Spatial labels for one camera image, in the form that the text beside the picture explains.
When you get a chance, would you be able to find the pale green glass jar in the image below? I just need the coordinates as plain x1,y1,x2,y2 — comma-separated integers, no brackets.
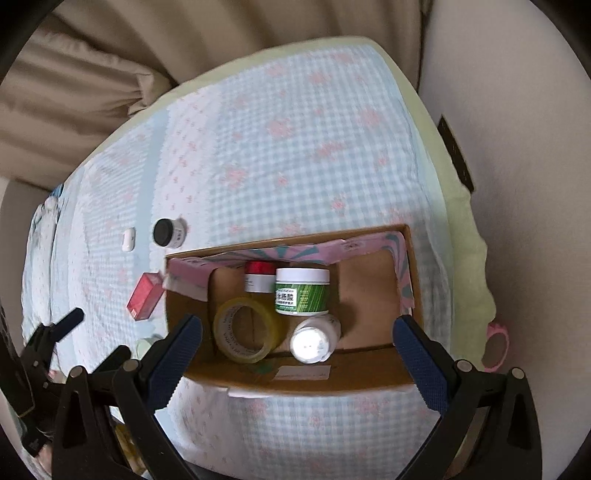
135,336,159,360

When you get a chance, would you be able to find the red rectangular box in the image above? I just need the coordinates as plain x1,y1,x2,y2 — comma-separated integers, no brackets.
126,272,164,321

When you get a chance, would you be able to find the white earbud case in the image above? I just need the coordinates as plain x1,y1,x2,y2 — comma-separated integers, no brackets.
121,227,136,252

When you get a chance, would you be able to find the black lid white jar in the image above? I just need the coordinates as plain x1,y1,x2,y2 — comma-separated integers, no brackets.
152,218,186,249

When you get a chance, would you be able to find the red lid silver jar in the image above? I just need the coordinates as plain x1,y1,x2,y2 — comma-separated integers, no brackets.
245,260,277,294

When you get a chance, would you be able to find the green white cream jar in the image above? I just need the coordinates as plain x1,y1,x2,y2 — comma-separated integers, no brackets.
274,267,331,317

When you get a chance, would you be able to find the pale green mattress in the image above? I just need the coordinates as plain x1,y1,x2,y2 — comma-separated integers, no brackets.
68,37,495,366

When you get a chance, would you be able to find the crumpled light blue blanket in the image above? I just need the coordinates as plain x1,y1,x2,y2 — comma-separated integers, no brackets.
27,184,63,295

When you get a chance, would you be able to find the yellow tape roll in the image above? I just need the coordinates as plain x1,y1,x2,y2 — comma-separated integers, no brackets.
213,297,284,364

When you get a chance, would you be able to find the cardboard box with pink lining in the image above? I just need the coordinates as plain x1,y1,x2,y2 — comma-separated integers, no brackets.
164,225,422,395

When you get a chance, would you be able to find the white pill bottle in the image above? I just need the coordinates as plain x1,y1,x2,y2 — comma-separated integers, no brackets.
290,314,342,364

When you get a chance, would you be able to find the beige curtain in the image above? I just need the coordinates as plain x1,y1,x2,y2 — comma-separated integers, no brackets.
1,1,431,189

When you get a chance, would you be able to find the blue pink checkered bedsheet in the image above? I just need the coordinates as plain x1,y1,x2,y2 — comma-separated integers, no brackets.
21,39,454,479

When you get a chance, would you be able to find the pink ring object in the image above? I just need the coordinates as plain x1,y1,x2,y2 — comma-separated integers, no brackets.
482,322,510,373

